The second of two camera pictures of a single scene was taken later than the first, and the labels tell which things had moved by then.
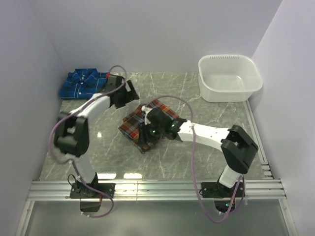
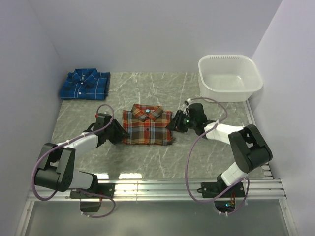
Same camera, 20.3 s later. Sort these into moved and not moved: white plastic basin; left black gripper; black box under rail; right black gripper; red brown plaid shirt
Moved: right black gripper; left black gripper; red brown plaid shirt
Not moved: black box under rail; white plastic basin
